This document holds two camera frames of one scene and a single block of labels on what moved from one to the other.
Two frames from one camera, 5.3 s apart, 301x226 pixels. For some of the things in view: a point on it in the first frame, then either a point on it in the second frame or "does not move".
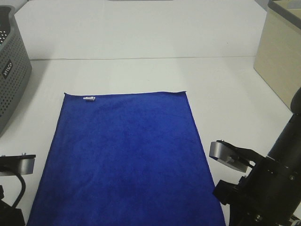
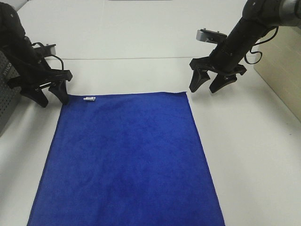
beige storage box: (278, 57) does not move
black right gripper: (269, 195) to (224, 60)
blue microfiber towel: (133, 159) does not move
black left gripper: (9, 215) to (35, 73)
